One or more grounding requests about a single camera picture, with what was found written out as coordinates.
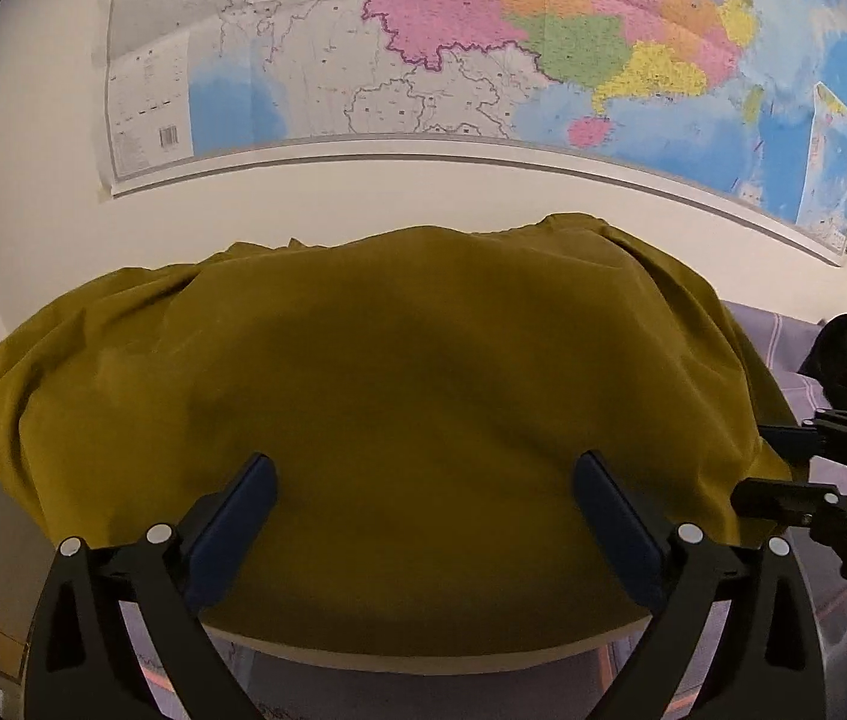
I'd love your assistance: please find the olive brown jacket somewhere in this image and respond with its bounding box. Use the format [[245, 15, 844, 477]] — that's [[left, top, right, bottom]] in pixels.
[[0, 215, 793, 658]]

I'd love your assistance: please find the purple plaid bed sheet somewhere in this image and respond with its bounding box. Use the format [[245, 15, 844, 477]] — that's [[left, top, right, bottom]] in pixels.
[[122, 299, 847, 720]]

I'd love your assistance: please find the cream pillow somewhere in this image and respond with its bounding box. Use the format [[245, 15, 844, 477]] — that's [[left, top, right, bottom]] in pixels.
[[206, 616, 650, 676]]

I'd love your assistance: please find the colourful wall map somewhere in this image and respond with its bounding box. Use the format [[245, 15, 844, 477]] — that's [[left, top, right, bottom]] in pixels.
[[103, 0, 847, 262]]

